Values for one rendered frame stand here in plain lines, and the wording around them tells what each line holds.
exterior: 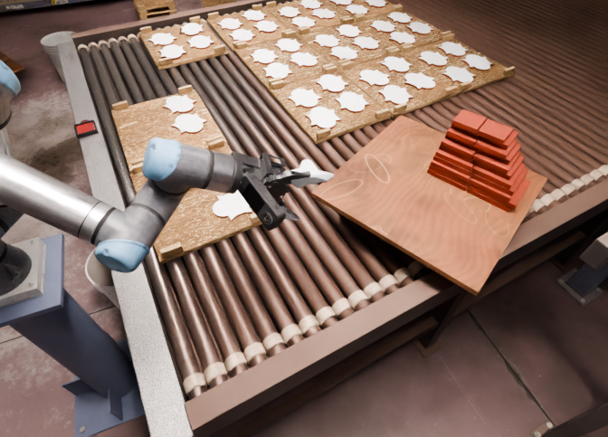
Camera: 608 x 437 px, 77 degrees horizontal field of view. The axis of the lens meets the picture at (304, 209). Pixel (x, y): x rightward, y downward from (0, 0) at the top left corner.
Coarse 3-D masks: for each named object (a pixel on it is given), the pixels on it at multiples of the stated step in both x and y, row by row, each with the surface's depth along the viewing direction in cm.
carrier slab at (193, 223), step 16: (224, 144) 140; (144, 176) 128; (192, 192) 123; (208, 192) 123; (176, 208) 119; (192, 208) 119; (208, 208) 119; (176, 224) 114; (192, 224) 114; (208, 224) 114; (224, 224) 114; (240, 224) 114; (256, 224) 115; (160, 240) 110; (176, 240) 110; (192, 240) 110; (208, 240) 110; (160, 256) 106; (176, 256) 107
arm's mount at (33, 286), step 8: (32, 240) 112; (40, 240) 114; (24, 248) 111; (32, 248) 111; (40, 248) 112; (32, 256) 109; (40, 256) 111; (32, 264) 108; (40, 264) 109; (32, 272) 106; (40, 272) 108; (24, 280) 104; (32, 280) 105; (40, 280) 106; (16, 288) 103; (24, 288) 103; (32, 288) 103; (40, 288) 105; (0, 296) 102; (8, 296) 102; (16, 296) 102; (24, 296) 104; (32, 296) 105; (0, 304) 103; (8, 304) 103
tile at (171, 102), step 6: (174, 96) 159; (180, 96) 159; (186, 96) 159; (168, 102) 156; (174, 102) 156; (180, 102) 156; (186, 102) 156; (192, 102) 156; (168, 108) 154; (174, 108) 153; (180, 108) 153; (186, 108) 153; (192, 108) 154
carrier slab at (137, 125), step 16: (192, 96) 161; (112, 112) 153; (128, 112) 153; (144, 112) 153; (160, 112) 153; (192, 112) 153; (208, 112) 153; (128, 128) 146; (144, 128) 146; (160, 128) 146; (176, 128) 146; (208, 128) 146; (128, 144) 140; (144, 144) 140; (192, 144) 140; (128, 160) 134
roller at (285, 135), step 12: (228, 60) 186; (228, 72) 182; (240, 84) 172; (252, 96) 165; (264, 108) 158; (276, 120) 152; (276, 132) 152; (288, 132) 147; (288, 144) 144; (300, 156) 139; (360, 228) 116; (372, 240) 113; (384, 252) 109; (384, 264) 109; (396, 264) 107; (396, 276) 105; (408, 276) 104
